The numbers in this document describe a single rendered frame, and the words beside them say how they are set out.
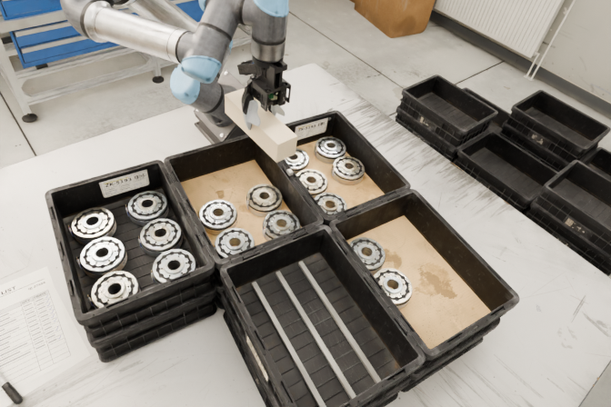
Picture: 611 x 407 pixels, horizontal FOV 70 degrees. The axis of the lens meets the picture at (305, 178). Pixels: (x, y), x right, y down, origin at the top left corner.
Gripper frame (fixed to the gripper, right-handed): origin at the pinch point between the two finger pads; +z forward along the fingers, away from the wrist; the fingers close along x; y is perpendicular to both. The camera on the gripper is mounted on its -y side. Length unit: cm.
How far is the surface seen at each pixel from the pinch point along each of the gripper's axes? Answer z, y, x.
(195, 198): 25.8, -6.1, -17.4
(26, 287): 39, -13, -64
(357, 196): 25.7, 20.4, 23.4
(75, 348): 39, 10, -60
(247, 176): 25.8, -5.2, 0.3
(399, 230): 26, 37, 24
